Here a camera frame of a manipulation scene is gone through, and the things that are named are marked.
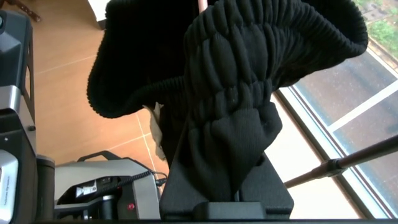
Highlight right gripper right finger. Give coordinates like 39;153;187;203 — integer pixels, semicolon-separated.
238;153;295;218

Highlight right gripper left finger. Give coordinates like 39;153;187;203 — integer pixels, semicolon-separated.
159;165;219;219

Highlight window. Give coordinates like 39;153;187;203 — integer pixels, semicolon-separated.
273;0;398;219

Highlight black clothes rack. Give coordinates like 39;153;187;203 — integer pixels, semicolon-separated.
284;134;398;189

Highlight black shorts with white cords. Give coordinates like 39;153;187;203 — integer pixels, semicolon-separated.
86;0;369;203

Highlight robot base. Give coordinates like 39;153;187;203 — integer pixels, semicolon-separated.
0;9;163;221

